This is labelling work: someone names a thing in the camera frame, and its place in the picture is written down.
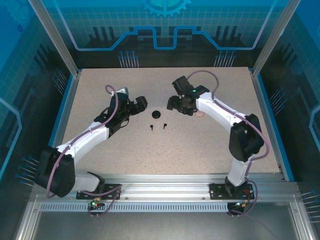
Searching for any blue table edge strip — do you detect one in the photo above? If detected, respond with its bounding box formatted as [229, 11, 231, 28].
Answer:
[36, 74, 76, 182]
[254, 74, 296, 182]

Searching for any metal base panel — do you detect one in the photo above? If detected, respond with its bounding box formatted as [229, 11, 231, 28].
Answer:
[32, 211, 301, 240]

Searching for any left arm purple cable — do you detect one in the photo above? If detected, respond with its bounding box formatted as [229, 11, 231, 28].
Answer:
[46, 84, 123, 216]

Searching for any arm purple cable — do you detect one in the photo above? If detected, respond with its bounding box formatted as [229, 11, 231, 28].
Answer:
[187, 70, 271, 217]
[46, 84, 123, 216]

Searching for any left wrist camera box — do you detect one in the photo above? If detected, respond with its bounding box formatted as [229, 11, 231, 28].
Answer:
[116, 86, 130, 98]

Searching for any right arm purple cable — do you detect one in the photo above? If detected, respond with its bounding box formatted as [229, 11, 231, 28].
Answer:
[187, 70, 271, 217]

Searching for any aluminium mounting rail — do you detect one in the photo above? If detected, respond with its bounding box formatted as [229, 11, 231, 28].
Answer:
[32, 173, 300, 201]

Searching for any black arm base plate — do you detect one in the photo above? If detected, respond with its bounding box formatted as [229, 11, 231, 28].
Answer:
[209, 182, 255, 201]
[76, 183, 123, 201]

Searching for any cable connector with LED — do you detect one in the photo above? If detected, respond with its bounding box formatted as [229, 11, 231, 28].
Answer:
[90, 196, 104, 209]
[233, 199, 251, 210]

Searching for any aluminium frame post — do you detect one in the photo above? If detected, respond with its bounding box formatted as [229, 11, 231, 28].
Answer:
[27, 0, 82, 77]
[250, 0, 303, 77]

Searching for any slotted cable duct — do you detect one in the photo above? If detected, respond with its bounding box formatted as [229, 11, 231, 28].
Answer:
[39, 202, 230, 213]

